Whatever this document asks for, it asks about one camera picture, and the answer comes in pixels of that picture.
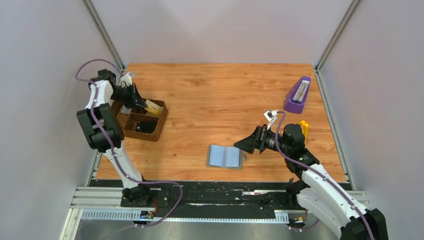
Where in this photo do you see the gold striped card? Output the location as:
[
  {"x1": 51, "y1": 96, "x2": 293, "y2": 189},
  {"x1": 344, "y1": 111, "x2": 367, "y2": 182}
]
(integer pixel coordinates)
[{"x1": 144, "y1": 99, "x2": 163, "y2": 117}]

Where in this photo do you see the grey card holder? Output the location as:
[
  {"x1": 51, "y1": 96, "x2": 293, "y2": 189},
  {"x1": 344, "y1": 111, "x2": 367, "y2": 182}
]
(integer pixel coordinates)
[{"x1": 206, "y1": 145, "x2": 247, "y2": 170}]

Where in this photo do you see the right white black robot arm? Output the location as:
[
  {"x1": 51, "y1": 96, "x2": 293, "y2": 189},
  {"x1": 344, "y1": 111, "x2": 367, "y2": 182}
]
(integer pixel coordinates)
[{"x1": 234, "y1": 123, "x2": 389, "y2": 240}]

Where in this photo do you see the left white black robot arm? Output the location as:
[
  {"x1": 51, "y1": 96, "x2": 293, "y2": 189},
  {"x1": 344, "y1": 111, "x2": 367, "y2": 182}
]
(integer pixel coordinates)
[{"x1": 76, "y1": 69, "x2": 152, "y2": 207}]

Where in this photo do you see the silver card in basket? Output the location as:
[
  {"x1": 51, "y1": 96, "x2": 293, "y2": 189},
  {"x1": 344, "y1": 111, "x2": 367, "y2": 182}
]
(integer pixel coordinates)
[{"x1": 120, "y1": 105, "x2": 132, "y2": 115}]

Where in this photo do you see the black VIP card in basket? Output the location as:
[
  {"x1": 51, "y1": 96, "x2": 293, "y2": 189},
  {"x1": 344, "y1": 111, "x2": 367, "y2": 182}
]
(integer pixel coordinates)
[{"x1": 135, "y1": 121, "x2": 158, "y2": 134}]

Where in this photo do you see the brown woven divided basket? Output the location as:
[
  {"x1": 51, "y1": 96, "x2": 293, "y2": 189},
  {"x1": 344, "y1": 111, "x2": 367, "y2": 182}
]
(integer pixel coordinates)
[{"x1": 111, "y1": 99, "x2": 169, "y2": 142}]

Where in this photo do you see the colourful toy block vehicle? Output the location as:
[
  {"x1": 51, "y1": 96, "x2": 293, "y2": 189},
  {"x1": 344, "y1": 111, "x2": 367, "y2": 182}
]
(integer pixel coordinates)
[{"x1": 299, "y1": 120, "x2": 310, "y2": 139}]

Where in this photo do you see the purple metronome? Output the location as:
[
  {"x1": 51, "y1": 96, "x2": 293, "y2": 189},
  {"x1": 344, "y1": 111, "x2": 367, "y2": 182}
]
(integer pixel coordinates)
[{"x1": 283, "y1": 76, "x2": 311, "y2": 114}]

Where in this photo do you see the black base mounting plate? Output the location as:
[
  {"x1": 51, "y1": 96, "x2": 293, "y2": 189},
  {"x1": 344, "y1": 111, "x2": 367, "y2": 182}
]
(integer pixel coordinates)
[{"x1": 89, "y1": 179, "x2": 305, "y2": 218}]

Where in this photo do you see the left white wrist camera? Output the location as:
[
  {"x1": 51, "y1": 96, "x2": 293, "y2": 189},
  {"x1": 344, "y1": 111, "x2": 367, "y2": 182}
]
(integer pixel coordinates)
[{"x1": 118, "y1": 71, "x2": 136, "y2": 88}]

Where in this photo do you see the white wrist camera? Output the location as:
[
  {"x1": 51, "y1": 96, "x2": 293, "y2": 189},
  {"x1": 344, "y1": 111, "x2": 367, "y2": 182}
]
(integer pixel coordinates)
[
  {"x1": 118, "y1": 71, "x2": 136, "y2": 88},
  {"x1": 263, "y1": 110, "x2": 279, "y2": 130}
]

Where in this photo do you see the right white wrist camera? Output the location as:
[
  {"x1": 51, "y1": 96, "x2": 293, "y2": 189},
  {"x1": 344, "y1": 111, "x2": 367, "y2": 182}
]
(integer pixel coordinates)
[{"x1": 263, "y1": 110, "x2": 279, "y2": 130}]

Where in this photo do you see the white slotted cable duct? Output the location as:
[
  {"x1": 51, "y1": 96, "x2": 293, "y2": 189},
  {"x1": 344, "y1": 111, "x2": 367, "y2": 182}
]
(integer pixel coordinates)
[{"x1": 80, "y1": 209, "x2": 290, "y2": 224}]

